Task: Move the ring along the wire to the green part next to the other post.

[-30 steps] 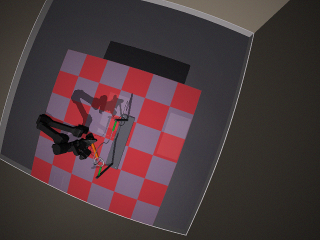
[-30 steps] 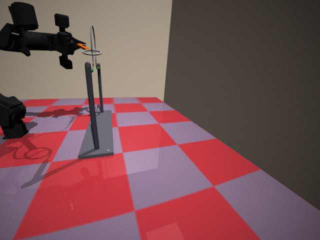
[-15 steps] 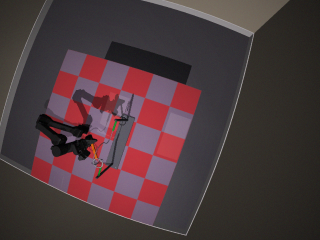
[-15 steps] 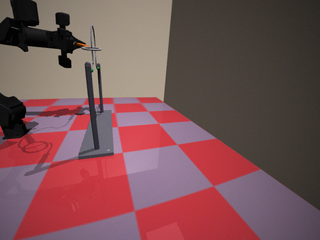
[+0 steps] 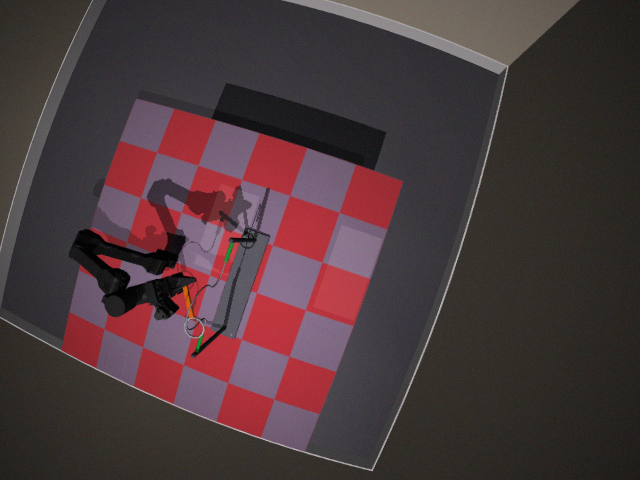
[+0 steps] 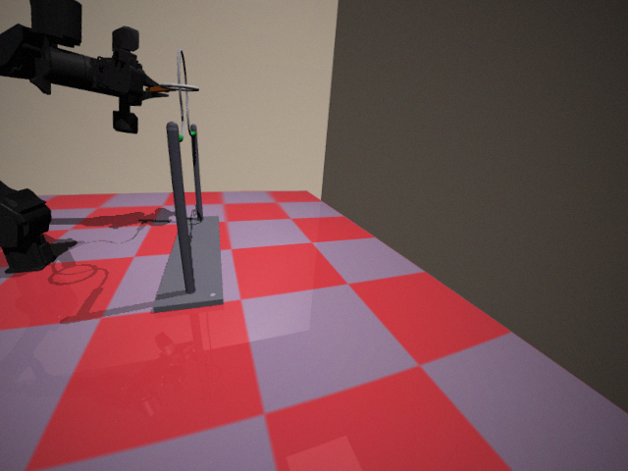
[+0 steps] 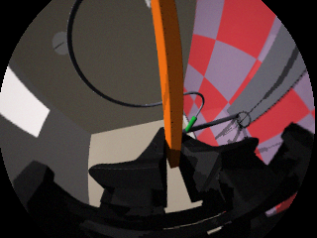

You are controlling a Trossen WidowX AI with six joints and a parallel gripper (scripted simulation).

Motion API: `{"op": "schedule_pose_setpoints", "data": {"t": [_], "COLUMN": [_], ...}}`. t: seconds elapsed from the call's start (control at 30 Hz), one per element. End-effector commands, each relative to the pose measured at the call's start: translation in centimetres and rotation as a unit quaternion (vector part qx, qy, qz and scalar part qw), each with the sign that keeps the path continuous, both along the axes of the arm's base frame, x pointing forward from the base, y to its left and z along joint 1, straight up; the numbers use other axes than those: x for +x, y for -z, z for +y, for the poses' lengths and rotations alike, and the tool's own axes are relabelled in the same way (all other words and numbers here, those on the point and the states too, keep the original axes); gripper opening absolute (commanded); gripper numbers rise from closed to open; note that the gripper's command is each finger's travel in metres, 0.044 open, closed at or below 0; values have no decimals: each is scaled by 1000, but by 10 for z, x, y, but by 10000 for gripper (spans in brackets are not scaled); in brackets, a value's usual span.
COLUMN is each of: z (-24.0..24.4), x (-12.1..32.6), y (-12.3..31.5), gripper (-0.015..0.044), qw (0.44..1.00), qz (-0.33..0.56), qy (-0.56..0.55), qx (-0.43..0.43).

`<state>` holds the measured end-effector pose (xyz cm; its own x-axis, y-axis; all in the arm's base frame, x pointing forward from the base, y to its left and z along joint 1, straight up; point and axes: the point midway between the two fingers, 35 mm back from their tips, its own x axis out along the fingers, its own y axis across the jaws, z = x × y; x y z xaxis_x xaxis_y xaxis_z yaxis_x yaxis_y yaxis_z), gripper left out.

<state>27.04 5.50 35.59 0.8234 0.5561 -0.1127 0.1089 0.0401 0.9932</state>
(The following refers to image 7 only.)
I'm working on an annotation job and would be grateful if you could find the orange handle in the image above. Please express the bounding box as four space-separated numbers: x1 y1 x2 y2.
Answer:
146 0 183 169

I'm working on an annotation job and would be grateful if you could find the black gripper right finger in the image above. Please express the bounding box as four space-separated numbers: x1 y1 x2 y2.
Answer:
178 132 259 203

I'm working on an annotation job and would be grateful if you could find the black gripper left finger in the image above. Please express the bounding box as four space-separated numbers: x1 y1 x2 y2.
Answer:
88 127 167 209

